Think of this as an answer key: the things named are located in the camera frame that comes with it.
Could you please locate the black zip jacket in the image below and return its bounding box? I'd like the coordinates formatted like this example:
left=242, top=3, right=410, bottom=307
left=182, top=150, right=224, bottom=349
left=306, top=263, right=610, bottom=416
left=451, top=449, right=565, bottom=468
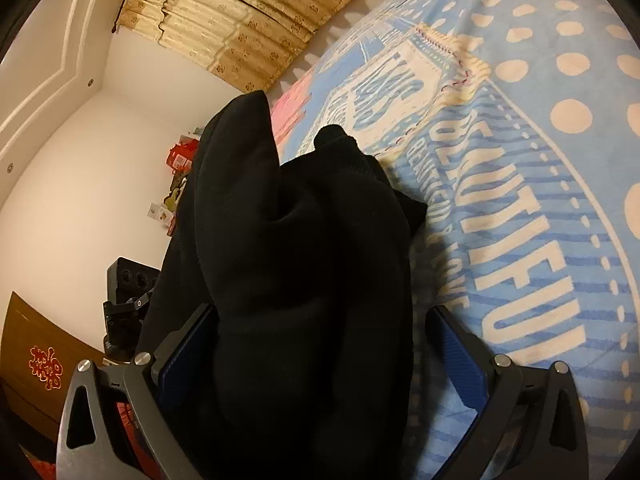
left=138, top=91, right=426, bottom=479

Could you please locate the green clothes pile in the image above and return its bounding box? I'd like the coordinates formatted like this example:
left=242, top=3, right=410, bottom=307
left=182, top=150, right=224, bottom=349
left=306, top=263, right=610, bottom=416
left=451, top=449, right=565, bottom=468
left=163, top=172, right=188, bottom=212

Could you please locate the white card on desk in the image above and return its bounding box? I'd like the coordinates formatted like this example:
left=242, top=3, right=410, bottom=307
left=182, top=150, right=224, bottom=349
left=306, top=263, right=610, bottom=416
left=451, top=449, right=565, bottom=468
left=148, top=204, right=174, bottom=226

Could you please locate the red door ornament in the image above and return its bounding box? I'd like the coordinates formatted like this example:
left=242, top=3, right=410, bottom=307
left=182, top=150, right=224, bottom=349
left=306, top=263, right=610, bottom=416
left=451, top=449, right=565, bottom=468
left=28, top=346, right=64, bottom=391

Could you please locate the brown wooden door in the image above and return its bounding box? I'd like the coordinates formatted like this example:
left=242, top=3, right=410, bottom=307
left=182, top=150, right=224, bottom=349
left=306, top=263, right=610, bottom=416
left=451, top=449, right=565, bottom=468
left=1, top=294, right=104, bottom=441

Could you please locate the red gift bag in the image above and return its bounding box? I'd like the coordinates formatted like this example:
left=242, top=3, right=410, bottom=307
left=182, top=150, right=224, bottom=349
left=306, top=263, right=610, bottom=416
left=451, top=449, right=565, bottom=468
left=166, top=138, right=200, bottom=172

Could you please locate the beige patterned window curtain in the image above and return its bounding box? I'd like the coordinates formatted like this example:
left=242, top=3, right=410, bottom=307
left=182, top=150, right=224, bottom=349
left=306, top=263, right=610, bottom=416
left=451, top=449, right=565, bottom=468
left=117, top=0, right=352, bottom=92

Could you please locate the pink and blue bedspread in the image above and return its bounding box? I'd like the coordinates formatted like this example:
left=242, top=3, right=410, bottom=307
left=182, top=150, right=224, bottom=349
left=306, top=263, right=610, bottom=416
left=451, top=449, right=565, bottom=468
left=272, top=0, right=639, bottom=479

